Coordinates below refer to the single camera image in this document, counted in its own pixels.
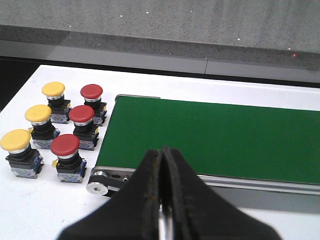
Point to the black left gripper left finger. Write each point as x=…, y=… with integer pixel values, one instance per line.
x=131, y=214

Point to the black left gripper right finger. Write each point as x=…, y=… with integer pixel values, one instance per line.
x=198, y=212

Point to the conveyor end roller pulley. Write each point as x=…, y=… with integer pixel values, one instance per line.
x=95, y=184

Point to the red push button near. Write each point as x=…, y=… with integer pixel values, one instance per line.
x=70, y=166

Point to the red push button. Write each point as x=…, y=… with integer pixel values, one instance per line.
x=70, y=166
x=84, y=127
x=92, y=94

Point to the green conveyor belt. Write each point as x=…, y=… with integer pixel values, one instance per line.
x=227, y=140

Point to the red push button middle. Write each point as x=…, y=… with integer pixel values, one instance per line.
x=84, y=127

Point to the yellow push button near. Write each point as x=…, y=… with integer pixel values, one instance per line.
x=25, y=161

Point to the yellow push button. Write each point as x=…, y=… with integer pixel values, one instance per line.
x=25, y=161
x=42, y=132
x=60, y=107

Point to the yellow push button middle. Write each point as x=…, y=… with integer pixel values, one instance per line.
x=42, y=132

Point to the red push button far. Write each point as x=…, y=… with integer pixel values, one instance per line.
x=92, y=94

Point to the yellow push button far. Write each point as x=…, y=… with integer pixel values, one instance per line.
x=60, y=107

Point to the grey stone counter slab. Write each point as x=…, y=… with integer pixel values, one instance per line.
x=272, y=32

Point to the aluminium conveyor frame rail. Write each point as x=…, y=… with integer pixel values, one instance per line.
x=118, y=176

